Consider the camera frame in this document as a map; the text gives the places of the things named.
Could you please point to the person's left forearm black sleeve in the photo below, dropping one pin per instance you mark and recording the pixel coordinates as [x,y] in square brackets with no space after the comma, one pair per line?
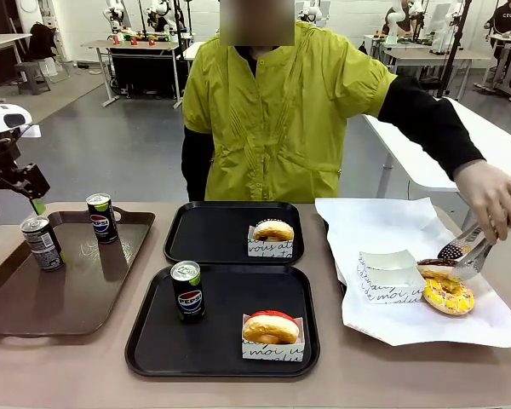
[430,123]

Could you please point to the red glazed donut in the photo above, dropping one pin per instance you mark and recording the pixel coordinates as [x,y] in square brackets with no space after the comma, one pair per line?
[268,330]

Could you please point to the person in yellow-green blouse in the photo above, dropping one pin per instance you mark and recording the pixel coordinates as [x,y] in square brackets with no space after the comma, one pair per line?
[272,128]

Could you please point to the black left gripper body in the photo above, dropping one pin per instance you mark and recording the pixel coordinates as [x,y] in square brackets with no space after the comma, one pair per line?
[0,164]

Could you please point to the black Pepsi can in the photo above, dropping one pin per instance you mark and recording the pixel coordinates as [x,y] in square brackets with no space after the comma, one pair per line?
[44,249]
[189,296]
[104,223]

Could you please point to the black tripod pole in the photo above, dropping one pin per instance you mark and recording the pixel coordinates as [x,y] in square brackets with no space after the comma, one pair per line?
[453,47]

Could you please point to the person's left hand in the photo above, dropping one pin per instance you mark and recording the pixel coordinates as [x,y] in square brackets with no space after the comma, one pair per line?
[494,196]

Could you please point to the black jacket on chair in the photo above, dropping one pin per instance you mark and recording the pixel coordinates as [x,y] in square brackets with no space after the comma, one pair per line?
[40,40]

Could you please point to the white side table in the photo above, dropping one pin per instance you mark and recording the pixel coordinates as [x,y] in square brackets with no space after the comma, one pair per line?
[409,149]

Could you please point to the grey stool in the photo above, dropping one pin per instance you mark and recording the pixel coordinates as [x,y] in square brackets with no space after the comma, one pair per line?
[32,74]

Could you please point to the yellow sprinkled donut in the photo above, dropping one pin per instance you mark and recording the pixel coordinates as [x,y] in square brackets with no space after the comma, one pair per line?
[451,298]

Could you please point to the metal serving tongs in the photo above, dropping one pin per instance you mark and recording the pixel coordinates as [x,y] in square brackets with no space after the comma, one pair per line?
[468,262]

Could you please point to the grey background desk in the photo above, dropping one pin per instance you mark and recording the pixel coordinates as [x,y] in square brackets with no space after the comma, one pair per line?
[0,40]

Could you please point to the black plastic serving tray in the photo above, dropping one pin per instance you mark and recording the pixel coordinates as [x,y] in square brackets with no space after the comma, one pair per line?
[208,234]
[221,341]

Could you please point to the background table with black panel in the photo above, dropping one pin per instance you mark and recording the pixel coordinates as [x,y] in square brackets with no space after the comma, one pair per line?
[140,68]

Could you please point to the person's right forearm black sleeve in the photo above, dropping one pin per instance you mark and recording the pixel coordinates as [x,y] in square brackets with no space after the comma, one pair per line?
[196,170]

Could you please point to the grey background work table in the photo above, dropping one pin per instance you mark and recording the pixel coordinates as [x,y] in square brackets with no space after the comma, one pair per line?
[434,54]

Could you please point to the white paper sheet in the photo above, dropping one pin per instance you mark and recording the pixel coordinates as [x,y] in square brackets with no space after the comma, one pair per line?
[366,226]

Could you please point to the red-filled donut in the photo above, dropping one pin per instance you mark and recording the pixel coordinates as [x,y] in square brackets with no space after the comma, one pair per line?
[272,351]

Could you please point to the chocolate sprinkled donut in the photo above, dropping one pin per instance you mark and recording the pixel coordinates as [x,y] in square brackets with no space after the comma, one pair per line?
[430,263]

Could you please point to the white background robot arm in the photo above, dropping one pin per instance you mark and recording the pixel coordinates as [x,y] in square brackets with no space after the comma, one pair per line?
[159,13]
[115,13]
[394,25]
[313,13]

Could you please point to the background person in black sweater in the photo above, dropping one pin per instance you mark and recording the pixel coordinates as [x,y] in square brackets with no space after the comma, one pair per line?
[509,21]

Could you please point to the black tray under paper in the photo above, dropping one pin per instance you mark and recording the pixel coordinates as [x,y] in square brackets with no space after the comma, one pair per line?
[340,279]

